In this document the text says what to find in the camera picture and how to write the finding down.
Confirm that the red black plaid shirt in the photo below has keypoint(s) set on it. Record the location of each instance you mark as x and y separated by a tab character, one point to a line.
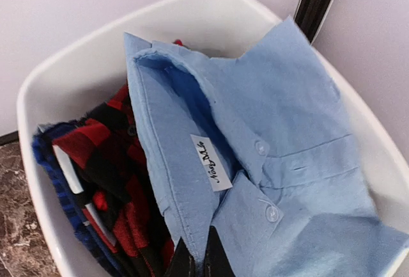
106	170

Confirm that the white plastic bin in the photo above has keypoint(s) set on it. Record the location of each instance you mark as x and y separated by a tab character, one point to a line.
90	70

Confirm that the light blue long sleeve shirt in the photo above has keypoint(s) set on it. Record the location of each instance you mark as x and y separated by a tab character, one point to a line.
261	148

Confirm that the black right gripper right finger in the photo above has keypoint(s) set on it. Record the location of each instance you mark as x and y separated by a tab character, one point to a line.
216	263

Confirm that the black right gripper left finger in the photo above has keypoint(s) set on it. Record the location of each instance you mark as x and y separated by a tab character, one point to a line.
181	262

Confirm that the blue black plaid shirt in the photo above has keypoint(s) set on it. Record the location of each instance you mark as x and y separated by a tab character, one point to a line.
83	231

